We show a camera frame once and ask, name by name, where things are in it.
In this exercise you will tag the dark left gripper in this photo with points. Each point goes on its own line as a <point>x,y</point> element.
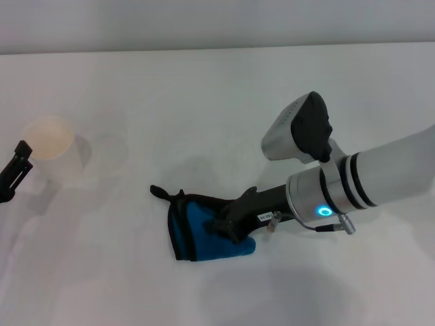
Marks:
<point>5,193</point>

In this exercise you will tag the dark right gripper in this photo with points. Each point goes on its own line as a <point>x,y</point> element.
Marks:
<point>268,207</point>

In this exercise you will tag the blue rag with black edge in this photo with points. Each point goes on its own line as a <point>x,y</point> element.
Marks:
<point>204,248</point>

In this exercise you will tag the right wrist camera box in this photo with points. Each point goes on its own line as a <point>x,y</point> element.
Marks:
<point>282,136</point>

